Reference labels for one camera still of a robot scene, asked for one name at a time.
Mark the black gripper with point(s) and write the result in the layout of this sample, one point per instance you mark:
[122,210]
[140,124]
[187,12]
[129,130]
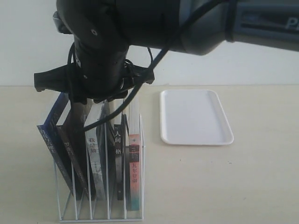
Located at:
[93,73]

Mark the blue moon cover book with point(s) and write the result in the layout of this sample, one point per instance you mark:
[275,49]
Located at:
[48,130]

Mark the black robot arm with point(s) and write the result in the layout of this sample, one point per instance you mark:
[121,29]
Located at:
[103,31]

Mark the grey white spine book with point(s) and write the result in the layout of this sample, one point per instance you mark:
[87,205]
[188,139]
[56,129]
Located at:
[95,143]

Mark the pink teal lake book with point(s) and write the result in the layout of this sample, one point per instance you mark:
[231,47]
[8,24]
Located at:
[134,154]

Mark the black spine thin book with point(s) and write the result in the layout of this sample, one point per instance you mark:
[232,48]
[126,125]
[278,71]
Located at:
[119,139]

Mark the dark brown cover book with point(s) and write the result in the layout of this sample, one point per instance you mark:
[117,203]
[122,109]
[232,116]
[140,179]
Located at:
[68,126]

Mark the white plastic tray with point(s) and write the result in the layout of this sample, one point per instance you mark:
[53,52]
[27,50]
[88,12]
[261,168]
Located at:
[193,117]

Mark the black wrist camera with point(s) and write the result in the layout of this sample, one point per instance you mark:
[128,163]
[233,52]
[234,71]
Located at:
[61,27]

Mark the white wire book rack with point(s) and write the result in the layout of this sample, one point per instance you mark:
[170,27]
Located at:
[112,210]

